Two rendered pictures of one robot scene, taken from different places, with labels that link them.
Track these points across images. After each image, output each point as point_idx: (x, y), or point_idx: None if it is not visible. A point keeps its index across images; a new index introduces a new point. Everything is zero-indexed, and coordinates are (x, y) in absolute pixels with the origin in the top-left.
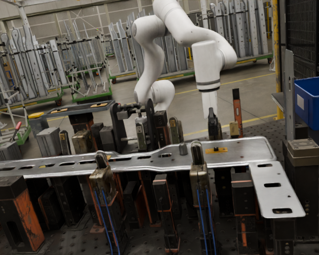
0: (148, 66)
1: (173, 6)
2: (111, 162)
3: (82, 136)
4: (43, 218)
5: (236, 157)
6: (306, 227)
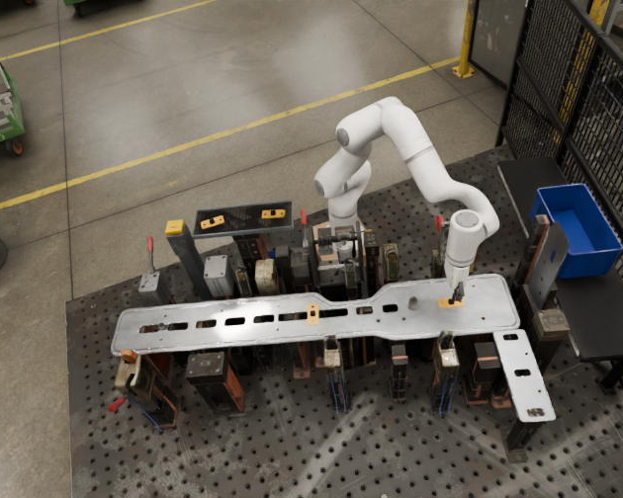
0: (348, 163)
1: (422, 145)
2: (325, 320)
3: (271, 277)
4: (230, 366)
5: (477, 319)
6: None
